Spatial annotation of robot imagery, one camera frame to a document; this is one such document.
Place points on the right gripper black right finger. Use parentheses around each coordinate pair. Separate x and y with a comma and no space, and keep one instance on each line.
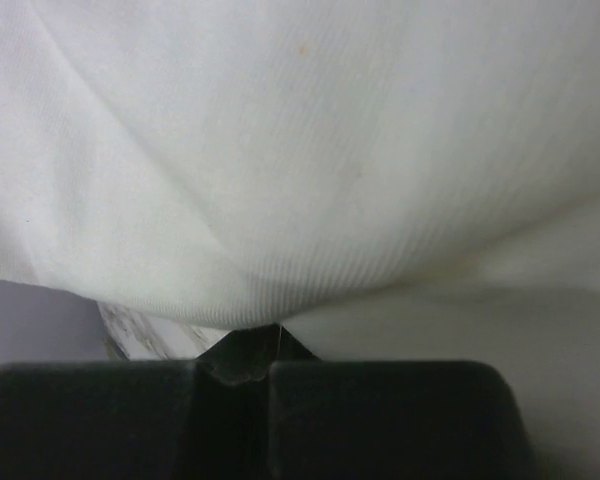
(390,420)

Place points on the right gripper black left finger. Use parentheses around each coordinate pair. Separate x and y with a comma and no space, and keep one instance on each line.
(178,419)

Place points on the white t-shirt with flower print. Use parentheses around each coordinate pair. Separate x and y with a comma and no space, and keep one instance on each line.
(355,166)

